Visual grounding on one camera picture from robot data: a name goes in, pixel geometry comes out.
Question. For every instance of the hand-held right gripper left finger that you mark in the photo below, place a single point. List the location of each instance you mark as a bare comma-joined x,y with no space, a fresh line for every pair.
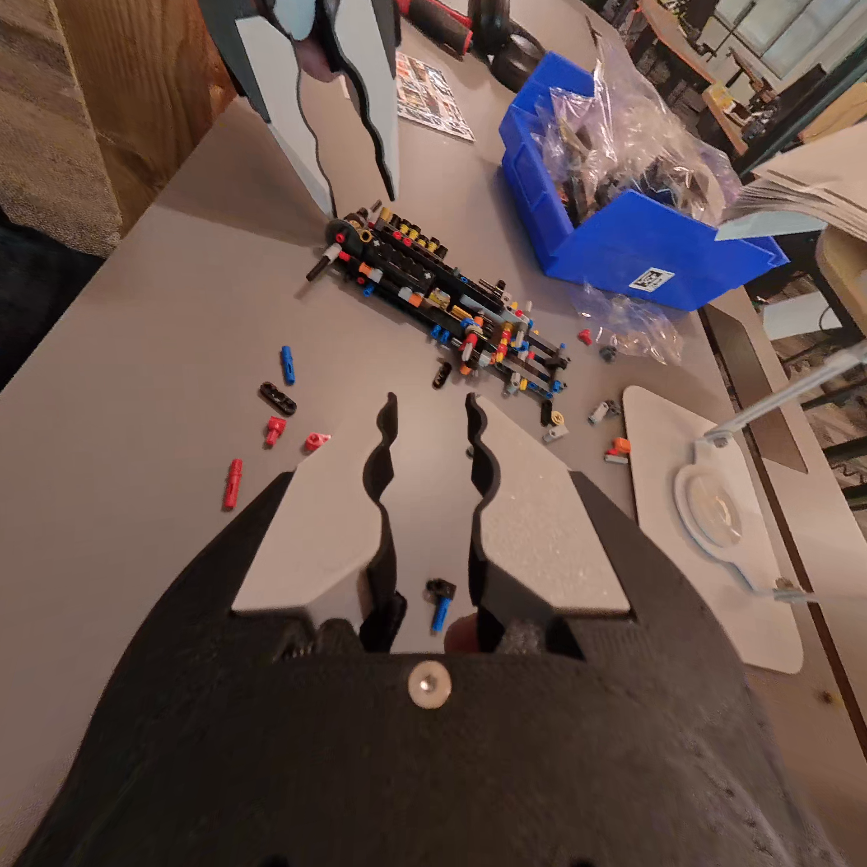
318,528

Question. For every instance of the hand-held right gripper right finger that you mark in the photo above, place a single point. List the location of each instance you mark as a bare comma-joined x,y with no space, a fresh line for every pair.
548,535

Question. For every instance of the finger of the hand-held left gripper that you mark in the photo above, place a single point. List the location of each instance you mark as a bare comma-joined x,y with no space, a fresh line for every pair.
278,88
376,68

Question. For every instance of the black lego pin connector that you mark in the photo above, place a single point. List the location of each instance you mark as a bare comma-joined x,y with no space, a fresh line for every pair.
439,588

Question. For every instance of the multicolour lego technic chassis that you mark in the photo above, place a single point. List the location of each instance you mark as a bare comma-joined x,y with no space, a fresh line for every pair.
406,261

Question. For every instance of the lego sticker sheet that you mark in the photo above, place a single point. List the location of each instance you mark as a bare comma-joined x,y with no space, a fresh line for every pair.
427,88

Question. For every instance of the red lego connector block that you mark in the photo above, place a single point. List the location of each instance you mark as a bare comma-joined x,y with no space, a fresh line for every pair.
316,441

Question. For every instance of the long red lego pin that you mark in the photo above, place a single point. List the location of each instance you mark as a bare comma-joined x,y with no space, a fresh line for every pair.
232,483

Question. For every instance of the light grey lego connector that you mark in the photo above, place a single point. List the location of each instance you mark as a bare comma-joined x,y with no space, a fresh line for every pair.
554,434

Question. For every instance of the red lego axle connector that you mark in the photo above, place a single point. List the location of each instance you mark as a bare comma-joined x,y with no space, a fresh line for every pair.
274,430

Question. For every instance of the black lego beam tan gear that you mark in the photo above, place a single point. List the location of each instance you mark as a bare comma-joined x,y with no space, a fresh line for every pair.
547,413

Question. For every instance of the black lego tyre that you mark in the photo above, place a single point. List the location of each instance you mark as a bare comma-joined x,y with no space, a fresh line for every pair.
518,64
493,24

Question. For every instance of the short blue lego pin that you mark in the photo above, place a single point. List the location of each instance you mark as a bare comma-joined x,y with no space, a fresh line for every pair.
441,615

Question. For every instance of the black three-hole lego beam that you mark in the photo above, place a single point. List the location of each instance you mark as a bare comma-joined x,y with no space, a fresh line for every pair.
278,397

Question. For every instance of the long blue lego pin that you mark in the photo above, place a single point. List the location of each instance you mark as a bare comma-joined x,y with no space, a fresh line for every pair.
288,364

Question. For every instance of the black two-hole lego beam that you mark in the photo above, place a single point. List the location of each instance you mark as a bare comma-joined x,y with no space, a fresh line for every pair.
441,374

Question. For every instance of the plastic bags of lego parts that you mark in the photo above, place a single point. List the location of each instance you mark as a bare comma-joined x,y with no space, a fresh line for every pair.
643,156

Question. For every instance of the black cylindrical grip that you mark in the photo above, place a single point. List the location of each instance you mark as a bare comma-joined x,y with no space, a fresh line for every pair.
440,27

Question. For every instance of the wooden cabinet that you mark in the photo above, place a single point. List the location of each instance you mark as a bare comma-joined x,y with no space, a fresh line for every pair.
149,81

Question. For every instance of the grey flat stand base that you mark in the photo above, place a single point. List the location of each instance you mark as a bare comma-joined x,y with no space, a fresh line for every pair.
660,433

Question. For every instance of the magnifying glass on stand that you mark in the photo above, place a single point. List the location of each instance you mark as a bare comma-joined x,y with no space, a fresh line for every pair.
714,511

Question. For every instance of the clear empty plastic bag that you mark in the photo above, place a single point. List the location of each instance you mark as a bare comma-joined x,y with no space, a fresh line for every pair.
637,318

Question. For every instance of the blue plastic bin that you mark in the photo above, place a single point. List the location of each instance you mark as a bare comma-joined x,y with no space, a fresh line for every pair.
643,237

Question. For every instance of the background office desk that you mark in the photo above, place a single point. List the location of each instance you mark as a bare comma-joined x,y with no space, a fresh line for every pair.
725,115

